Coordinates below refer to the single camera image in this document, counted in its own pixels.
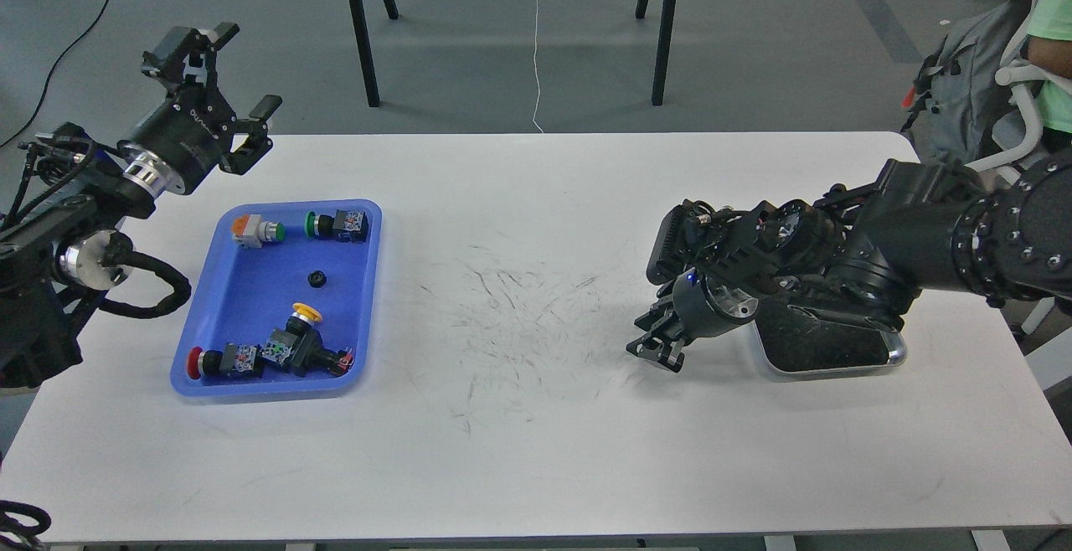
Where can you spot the white chair frame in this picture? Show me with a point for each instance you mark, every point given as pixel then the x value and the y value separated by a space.
pixel 1020 166

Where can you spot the silver metal tray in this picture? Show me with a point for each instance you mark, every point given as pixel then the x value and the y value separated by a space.
pixel 810 342

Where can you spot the orange push button switch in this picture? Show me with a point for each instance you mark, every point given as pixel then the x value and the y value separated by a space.
pixel 251 230

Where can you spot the red push button switch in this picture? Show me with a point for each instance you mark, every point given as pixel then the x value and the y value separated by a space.
pixel 235 361

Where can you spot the blue plastic tray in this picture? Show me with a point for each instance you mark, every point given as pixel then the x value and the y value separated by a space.
pixel 243 294

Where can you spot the black stand legs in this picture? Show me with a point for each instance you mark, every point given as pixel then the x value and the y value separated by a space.
pixel 663 45
pixel 364 49

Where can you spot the black stand legs left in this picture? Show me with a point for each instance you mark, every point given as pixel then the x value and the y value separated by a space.
pixel 364 49

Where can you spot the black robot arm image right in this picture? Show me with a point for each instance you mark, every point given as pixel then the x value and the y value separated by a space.
pixel 827 284

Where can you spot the green push button switch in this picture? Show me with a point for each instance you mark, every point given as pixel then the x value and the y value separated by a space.
pixel 348 226

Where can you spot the yellow mushroom button switch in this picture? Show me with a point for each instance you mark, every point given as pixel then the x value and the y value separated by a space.
pixel 298 347

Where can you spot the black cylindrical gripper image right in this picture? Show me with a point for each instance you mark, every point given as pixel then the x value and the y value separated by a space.
pixel 699 309

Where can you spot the grey backpack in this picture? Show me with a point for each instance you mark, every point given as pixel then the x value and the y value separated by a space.
pixel 957 112

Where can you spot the person in green shirt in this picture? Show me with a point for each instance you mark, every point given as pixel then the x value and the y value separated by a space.
pixel 1049 48

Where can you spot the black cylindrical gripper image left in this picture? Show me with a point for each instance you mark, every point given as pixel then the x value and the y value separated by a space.
pixel 174 147

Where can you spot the black stand legs right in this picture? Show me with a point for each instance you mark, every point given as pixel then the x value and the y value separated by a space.
pixel 663 45

